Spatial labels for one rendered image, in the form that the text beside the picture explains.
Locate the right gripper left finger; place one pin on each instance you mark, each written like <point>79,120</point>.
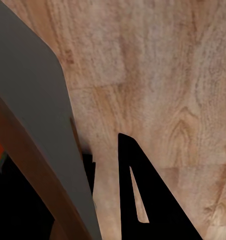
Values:
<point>23,215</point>

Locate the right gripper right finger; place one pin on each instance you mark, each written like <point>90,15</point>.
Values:
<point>167,220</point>

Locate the trash can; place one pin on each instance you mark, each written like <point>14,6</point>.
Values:
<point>38,130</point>

